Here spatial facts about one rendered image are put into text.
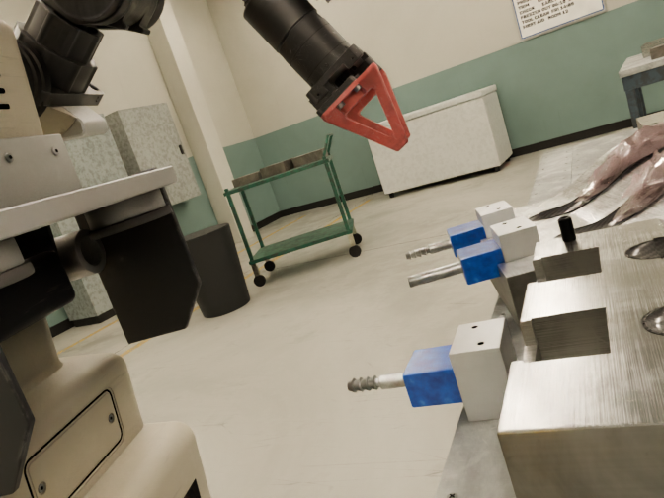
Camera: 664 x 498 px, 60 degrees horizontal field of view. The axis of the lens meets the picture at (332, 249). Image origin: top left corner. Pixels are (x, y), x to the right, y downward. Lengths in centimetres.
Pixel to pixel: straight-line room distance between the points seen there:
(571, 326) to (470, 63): 737
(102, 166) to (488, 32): 471
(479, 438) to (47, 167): 42
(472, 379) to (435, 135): 660
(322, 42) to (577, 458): 44
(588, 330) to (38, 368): 44
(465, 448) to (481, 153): 651
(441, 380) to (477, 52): 730
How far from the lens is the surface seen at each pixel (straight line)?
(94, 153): 635
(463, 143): 690
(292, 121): 877
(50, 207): 40
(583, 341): 35
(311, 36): 59
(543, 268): 45
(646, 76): 426
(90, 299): 596
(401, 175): 721
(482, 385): 42
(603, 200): 68
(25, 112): 61
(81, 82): 70
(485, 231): 68
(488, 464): 39
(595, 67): 747
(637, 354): 29
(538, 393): 27
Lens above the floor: 102
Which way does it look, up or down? 11 degrees down
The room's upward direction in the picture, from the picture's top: 19 degrees counter-clockwise
